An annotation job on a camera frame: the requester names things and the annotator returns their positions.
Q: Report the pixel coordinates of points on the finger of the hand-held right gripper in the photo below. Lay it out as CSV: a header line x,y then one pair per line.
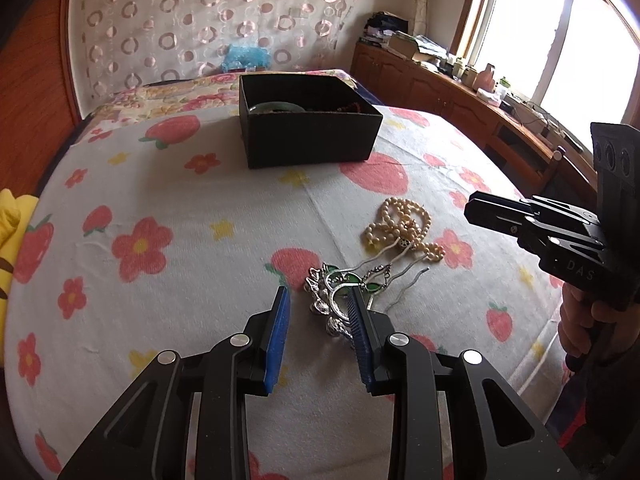
x,y
492,220
500,202

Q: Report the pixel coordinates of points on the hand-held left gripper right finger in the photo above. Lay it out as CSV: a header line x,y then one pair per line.
x,y
361,340

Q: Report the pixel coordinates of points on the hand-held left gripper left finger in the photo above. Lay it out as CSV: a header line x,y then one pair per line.
x,y
277,340

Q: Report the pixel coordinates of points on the silver hairpin with green stones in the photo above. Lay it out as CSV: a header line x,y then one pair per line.
x,y
330,300

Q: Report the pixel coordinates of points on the black cardboard box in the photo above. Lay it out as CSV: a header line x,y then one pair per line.
x,y
310,135

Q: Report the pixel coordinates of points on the green jade bangle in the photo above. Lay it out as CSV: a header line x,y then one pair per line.
x,y
275,106

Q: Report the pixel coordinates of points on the person's right forearm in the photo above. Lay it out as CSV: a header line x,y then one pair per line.
x,y
600,410

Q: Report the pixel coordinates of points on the person's right hand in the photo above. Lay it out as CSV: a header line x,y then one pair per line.
x,y
575,325

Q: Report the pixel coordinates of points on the white power strip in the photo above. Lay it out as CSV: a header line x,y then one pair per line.
x,y
540,120

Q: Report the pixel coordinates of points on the strawberry print bed sheet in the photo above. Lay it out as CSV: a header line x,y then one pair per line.
x,y
175,285

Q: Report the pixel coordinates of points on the green-capped bottle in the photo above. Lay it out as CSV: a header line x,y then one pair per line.
x,y
503,85

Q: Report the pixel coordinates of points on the pink bottle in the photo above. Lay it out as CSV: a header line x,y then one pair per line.
x,y
484,77

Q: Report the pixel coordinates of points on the wooden side cabinet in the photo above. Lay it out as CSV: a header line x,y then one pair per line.
x,y
425,85

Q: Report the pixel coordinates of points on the dark blue mattress cover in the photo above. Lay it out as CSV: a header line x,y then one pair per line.
x,y
367,92

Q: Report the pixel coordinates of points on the wooden-framed window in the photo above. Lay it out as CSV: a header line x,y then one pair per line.
x,y
540,35

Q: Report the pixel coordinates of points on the pile of dark clothes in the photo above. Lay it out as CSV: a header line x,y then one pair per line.
x,y
382,27

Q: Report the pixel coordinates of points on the patterned window drape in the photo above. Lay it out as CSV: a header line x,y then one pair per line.
x,y
425,0

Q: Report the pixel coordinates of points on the floral blanket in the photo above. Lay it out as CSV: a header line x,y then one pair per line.
x,y
175,95

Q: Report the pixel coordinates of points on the yellow plush toy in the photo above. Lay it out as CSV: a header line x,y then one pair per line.
x,y
12,240

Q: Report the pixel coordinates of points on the blue plastic bag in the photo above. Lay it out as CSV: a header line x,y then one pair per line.
x,y
245,57

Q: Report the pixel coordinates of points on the circle-patterned sheer curtain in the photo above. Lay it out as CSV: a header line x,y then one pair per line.
x,y
200,20

